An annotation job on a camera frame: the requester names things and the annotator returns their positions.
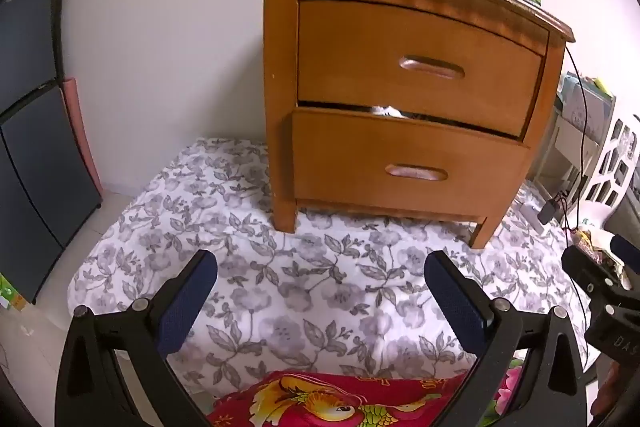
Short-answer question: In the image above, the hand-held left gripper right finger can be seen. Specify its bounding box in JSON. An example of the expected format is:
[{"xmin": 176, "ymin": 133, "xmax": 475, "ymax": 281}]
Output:
[{"xmin": 424, "ymin": 249, "xmax": 588, "ymax": 427}]

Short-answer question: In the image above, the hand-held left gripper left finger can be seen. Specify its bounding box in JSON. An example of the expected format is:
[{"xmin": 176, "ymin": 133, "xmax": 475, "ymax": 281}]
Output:
[{"xmin": 56, "ymin": 249, "xmax": 218, "ymax": 427}]

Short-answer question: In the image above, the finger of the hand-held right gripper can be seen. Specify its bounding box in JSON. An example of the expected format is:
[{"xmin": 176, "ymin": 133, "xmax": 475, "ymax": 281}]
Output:
[
  {"xmin": 561, "ymin": 247, "xmax": 634, "ymax": 294},
  {"xmin": 609, "ymin": 233, "xmax": 640, "ymax": 266}
]

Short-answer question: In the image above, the wooden nightstand drawer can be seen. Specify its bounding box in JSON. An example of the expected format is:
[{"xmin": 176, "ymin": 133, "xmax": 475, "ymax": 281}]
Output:
[
  {"xmin": 291, "ymin": 107, "xmax": 532, "ymax": 224},
  {"xmin": 297, "ymin": 0, "xmax": 550, "ymax": 140}
]

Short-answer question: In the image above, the person's right hand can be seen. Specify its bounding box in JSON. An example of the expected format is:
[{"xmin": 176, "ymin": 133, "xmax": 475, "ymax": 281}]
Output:
[{"xmin": 591, "ymin": 363, "xmax": 622, "ymax": 419}]

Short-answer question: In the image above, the pile of colourful trinkets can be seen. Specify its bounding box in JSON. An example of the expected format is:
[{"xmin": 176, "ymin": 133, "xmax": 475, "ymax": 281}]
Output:
[{"xmin": 572, "ymin": 227, "xmax": 631, "ymax": 282}]

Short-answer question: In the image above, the grey sofa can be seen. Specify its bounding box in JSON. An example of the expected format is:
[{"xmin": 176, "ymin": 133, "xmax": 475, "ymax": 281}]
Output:
[{"xmin": 604, "ymin": 186, "xmax": 640, "ymax": 239}]

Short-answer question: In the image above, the black charger adapter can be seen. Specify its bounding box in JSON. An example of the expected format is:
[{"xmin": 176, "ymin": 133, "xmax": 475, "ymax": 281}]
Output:
[{"xmin": 537, "ymin": 199, "xmax": 567, "ymax": 226}]

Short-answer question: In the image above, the white power strip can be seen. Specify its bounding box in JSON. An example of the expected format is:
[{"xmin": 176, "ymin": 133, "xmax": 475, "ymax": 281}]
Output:
[{"xmin": 520, "ymin": 202, "xmax": 547, "ymax": 234}]

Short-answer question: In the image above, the white cutout storage rack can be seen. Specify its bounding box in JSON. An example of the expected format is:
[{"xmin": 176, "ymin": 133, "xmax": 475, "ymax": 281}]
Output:
[{"xmin": 530, "ymin": 72, "xmax": 640, "ymax": 208}]

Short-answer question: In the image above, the grey floral bedsheet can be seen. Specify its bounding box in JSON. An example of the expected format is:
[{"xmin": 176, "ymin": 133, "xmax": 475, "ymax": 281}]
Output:
[{"xmin": 67, "ymin": 137, "xmax": 601, "ymax": 403}]

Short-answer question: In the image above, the red floral blanket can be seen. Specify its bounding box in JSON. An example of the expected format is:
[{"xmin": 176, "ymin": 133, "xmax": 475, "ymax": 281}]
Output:
[{"xmin": 206, "ymin": 369, "xmax": 526, "ymax": 427}]

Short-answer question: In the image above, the green carton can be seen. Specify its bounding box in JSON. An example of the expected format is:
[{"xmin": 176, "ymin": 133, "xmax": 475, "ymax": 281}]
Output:
[{"xmin": 0, "ymin": 274, "xmax": 28, "ymax": 313}]

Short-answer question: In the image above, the dark blue cabinet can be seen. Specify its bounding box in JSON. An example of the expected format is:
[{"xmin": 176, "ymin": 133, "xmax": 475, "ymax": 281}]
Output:
[{"xmin": 0, "ymin": 0, "xmax": 103, "ymax": 305}]

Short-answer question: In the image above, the wooden nightstand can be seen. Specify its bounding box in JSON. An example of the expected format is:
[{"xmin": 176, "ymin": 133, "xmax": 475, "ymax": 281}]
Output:
[{"xmin": 254, "ymin": 0, "xmax": 576, "ymax": 250}]

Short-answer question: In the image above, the black charging cable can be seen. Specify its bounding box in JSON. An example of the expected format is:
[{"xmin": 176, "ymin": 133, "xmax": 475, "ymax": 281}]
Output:
[{"xmin": 470, "ymin": 0, "xmax": 591, "ymax": 228}]

